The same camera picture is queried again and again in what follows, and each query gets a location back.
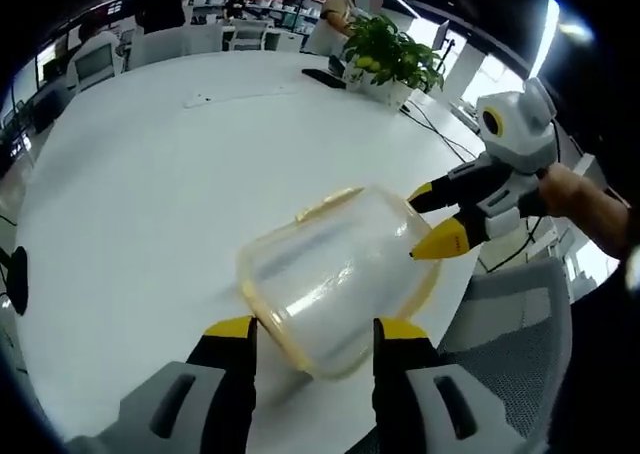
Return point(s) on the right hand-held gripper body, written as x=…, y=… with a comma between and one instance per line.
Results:
x=520, y=134

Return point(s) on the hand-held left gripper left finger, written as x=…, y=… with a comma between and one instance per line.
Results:
x=220, y=374

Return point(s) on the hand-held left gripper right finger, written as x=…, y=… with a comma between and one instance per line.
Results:
x=400, y=374

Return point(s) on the person's right hand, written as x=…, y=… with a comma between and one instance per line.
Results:
x=567, y=194

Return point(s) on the grey mesh office chair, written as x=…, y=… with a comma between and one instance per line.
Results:
x=510, y=324

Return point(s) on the monitor on black stand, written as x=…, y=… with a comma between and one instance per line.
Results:
x=442, y=36

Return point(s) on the green potted plant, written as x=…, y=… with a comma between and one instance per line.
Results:
x=387, y=54

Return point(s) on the black phone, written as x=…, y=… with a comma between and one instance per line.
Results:
x=325, y=79

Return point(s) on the black round object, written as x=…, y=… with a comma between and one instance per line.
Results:
x=19, y=279

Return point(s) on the white office chair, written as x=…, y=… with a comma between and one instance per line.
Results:
x=175, y=44
x=252, y=36
x=92, y=66

